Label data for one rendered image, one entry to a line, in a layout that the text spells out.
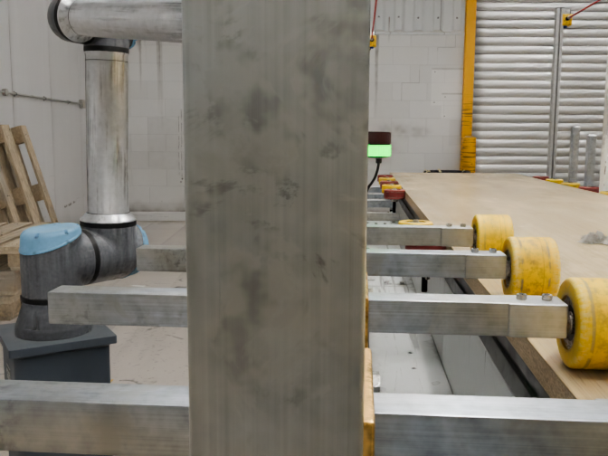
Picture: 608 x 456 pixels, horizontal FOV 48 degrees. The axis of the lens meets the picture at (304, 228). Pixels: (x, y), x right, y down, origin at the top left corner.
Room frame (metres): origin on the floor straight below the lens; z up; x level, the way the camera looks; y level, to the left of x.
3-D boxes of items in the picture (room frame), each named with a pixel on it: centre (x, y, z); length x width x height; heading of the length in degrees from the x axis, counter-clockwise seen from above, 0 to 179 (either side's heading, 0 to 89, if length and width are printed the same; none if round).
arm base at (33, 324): (1.73, 0.65, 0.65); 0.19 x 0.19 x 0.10
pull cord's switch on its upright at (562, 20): (3.85, -1.41, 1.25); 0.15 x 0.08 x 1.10; 175
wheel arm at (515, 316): (0.61, -0.02, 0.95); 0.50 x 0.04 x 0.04; 85
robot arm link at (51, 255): (1.73, 0.64, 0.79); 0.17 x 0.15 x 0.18; 143
